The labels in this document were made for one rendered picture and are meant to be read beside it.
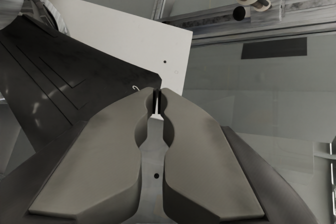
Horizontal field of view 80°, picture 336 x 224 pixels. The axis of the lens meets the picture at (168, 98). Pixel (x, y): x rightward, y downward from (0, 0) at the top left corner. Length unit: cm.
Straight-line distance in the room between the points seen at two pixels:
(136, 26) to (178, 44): 12
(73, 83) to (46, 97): 4
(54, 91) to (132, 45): 32
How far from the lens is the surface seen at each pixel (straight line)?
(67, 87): 27
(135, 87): 31
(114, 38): 56
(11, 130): 174
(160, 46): 55
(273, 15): 62
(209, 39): 90
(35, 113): 25
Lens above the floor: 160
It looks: 31 degrees down
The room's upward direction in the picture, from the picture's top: 92 degrees clockwise
